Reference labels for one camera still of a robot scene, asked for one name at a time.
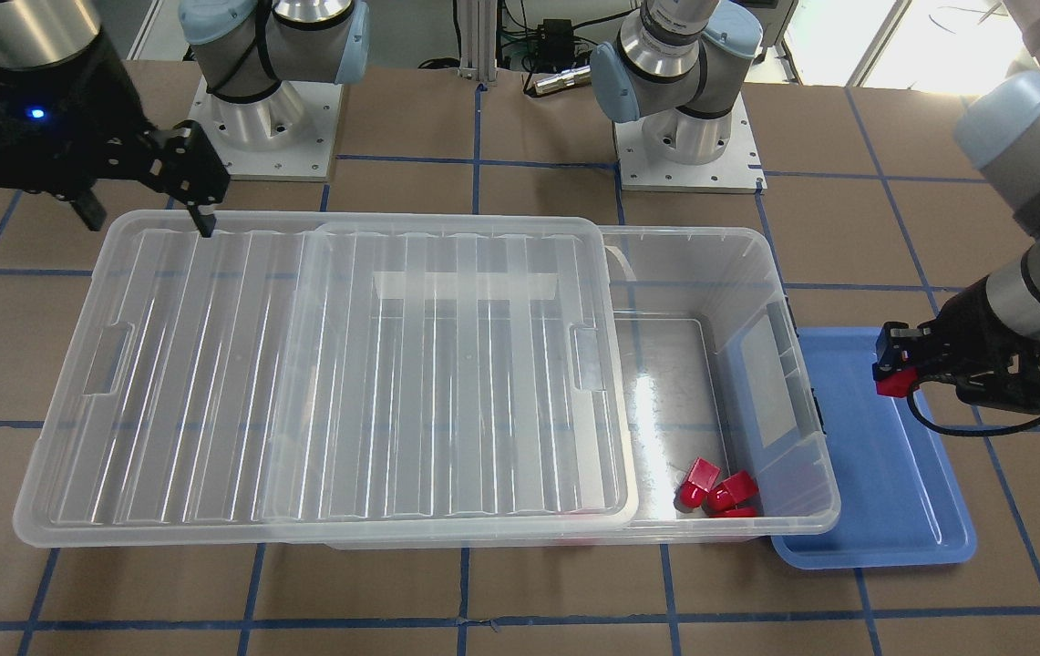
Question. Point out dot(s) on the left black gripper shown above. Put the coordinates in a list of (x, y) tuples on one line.
[(964, 322)]

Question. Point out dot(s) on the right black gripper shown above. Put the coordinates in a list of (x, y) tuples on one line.
[(93, 102)]

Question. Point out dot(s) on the red block from tray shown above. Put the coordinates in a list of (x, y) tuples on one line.
[(896, 384)]

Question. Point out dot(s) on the clear plastic box lid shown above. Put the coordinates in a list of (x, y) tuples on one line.
[(159, 430)]

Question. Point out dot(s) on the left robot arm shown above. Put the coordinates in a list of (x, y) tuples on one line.
[(685, 61)]

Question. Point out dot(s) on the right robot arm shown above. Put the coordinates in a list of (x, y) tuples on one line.
[(36, 33)]

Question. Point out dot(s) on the clear plastic storage box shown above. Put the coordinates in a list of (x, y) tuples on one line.
[(720, 383)]

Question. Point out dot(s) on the blue plastic tray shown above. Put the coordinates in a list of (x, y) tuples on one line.
[(901, 504)]

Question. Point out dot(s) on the red block under lid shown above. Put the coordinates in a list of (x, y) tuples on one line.
[(736, 512)]

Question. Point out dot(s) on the red block cluster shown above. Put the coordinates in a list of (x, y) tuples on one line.
[(703, 473), (734, 491), (690, 496)]

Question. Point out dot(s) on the red block upper cluster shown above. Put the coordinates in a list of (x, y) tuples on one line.
[(703, 473)]

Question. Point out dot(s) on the silver cylinder connector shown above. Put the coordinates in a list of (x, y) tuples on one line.
[(560, 82)]

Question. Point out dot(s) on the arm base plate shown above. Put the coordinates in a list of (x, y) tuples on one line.
[(289, 136), (673, 152)]

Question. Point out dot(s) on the aluminium profile post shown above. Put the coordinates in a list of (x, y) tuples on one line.
[(477, 26)]

